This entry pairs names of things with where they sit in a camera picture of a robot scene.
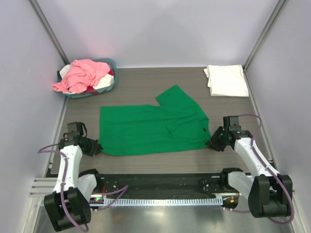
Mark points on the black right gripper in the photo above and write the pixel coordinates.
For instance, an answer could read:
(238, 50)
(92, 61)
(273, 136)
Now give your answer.
(216, 140)

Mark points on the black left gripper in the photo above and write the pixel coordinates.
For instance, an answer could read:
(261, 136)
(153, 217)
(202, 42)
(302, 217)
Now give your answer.
(93, 146)

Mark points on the green t-shirt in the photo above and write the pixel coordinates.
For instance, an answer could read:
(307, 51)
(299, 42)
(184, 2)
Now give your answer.
(176, 124)

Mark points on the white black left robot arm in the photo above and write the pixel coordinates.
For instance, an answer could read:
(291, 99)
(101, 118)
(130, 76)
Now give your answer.
(68, 204)

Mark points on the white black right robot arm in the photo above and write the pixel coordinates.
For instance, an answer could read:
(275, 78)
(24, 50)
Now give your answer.
(269, 193)

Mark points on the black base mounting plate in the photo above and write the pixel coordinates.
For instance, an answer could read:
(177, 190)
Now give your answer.
(167, 186)

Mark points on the teal plastic laundry basket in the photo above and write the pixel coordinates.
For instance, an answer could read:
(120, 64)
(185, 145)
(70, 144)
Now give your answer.
(112, 66)

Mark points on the red t-shirt in basket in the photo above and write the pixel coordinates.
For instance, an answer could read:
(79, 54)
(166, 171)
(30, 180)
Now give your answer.
(90, 89)

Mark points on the folded white t-shirt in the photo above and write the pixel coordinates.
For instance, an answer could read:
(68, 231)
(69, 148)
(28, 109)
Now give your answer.
(226, 81)

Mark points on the white t-shirt in basket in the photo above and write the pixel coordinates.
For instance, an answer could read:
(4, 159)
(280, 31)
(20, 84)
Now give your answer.
(104, 82)

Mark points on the pink t-shirt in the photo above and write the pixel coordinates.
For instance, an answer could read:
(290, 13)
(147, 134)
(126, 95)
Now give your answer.
(83, 73)

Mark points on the cream t-shirt in basket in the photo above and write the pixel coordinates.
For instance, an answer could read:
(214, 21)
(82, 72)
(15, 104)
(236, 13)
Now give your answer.
(64, 71)

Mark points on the slotted white cable duct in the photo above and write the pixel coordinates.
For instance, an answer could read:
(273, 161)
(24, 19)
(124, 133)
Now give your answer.
(217, 201)

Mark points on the aluminium frame rail left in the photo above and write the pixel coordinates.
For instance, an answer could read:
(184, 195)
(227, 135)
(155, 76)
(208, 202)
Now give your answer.
(52, 36)

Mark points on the aluminium frame post right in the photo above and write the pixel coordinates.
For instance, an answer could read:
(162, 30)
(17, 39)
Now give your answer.
(275, 14)

